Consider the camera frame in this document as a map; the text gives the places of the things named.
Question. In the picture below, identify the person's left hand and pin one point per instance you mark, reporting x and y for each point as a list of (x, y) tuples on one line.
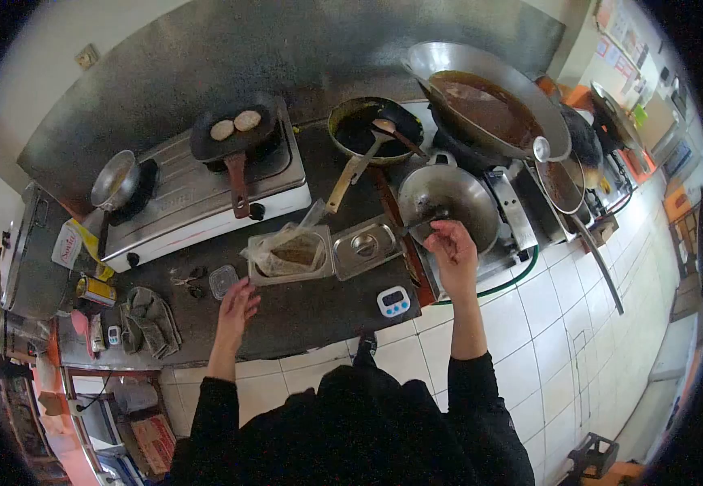
[(235, 310)]

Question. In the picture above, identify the person's right hand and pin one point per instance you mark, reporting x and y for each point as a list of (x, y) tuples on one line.
[(459, 261)]

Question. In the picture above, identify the person's right thumb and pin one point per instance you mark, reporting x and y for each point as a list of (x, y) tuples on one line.
[(434, 242)]

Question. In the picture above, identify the person's right fingers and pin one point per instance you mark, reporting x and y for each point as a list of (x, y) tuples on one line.
[(450, 226)]

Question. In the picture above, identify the person's left fingers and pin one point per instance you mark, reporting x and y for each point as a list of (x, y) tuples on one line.
[(237, 290)]

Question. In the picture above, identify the person's left thumb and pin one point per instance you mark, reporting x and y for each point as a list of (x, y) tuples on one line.
[(255, 302)]

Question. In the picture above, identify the small steel wok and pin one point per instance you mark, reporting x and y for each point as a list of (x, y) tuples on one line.
[(448, 203)]

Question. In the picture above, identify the clear plastic lid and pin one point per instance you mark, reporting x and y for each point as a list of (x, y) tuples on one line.
[(223, 281)]

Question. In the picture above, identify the scissors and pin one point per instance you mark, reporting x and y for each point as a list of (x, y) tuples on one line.
[(188, 281)]

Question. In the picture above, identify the open steel food container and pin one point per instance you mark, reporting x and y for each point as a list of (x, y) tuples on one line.
[(293, 267)]

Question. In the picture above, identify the clear plastic bag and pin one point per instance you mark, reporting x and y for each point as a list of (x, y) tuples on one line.
[(272, 246)]

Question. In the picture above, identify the steel gas range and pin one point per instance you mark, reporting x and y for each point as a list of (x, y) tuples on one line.
[(515, 206)]

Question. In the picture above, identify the steel container with lid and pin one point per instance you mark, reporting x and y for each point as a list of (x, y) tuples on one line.
[(365, 246)]

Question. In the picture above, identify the white timer with blue buttons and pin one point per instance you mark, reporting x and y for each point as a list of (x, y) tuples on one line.
[(394, 301)]

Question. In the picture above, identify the grey cloth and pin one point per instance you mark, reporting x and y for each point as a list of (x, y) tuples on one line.
[(151, 322)]

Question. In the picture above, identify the wooden spoon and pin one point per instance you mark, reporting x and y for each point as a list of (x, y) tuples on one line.
[(395, 135)]

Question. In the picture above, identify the white two-burner gas stove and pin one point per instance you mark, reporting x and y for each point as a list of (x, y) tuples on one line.
[(199, 188)]

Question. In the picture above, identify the person's legs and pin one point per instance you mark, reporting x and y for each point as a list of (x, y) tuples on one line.
[(366, 346)]

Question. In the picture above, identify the large steel wok with sauce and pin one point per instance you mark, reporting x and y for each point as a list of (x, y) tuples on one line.
[(485, 103)]

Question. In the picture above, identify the dark frying pan with oil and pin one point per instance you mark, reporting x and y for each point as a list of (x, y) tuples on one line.
[(357, 137)]

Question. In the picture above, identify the small white timer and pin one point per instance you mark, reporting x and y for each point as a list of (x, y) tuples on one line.
[(114, 335)]

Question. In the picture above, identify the yellow can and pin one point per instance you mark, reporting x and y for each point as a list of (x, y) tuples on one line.
[(96, 290)]

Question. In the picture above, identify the black wok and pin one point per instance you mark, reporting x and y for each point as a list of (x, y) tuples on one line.
[(583, 143)]

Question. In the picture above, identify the black square griddle pan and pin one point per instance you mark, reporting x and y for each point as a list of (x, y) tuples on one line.
[(236, 130)]

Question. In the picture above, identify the pink utensil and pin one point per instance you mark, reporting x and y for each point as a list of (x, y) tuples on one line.
[(80, 325)]

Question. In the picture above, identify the person's body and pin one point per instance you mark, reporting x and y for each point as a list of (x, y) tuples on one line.
[(351, 431)]

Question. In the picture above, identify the round pale patty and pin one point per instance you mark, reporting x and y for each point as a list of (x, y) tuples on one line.
[(247, 120), (222, 129)]

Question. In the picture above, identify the small steel saucepan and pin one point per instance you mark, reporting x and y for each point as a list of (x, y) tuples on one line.
[(114, 180)]

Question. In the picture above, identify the cardboard box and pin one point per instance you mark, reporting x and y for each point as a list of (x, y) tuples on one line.
[(154, 440)]

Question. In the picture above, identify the white and yellow packet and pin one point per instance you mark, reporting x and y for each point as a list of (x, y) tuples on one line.
[(69, 246)]

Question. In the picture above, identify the large steel box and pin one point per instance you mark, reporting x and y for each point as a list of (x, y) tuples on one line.
[(35, 261)]

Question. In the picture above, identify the black crate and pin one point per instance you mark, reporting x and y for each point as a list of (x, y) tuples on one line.
[(594, 457)]

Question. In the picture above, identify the papers on wall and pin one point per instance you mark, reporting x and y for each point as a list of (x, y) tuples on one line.
[(621, 33)]

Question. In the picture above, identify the wall socket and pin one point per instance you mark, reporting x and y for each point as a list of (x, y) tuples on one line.
[(86, 56)]

